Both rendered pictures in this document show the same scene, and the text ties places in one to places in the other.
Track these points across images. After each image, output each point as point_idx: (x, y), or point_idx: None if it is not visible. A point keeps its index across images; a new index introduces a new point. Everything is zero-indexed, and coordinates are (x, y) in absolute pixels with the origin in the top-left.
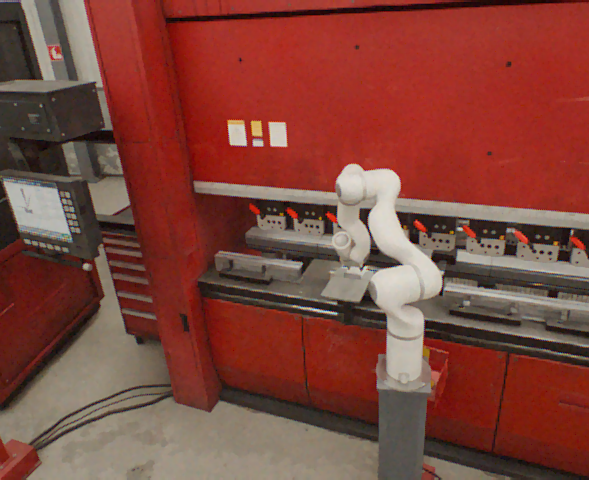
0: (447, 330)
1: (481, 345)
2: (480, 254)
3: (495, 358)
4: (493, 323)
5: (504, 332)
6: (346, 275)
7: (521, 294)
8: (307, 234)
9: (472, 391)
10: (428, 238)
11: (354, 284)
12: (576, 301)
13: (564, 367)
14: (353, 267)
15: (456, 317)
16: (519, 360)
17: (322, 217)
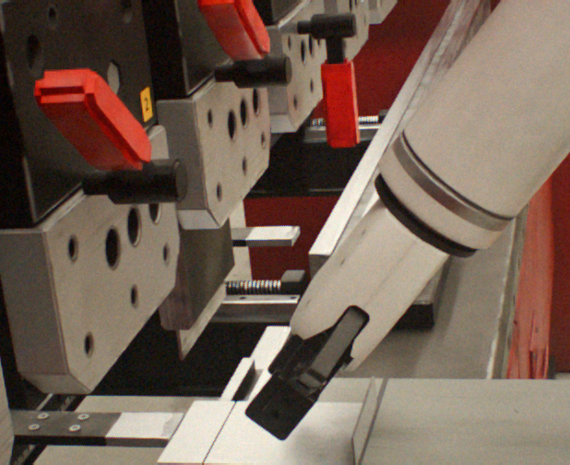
0: (501, 364)
1: (509, 347)
2: (387, 11)
3: (516, 367)
4: (464, 260)
5: (511, 246)
6: (359, 442)
7: (368, 158)
8: (127, 343)
9: None
10: (345, 2)
11: (450, 418)
12: (387, 113)
13: (525, 268)
14: (215, 447)
15: (451, 315)
16: (519, 324)
17: (151, 84)
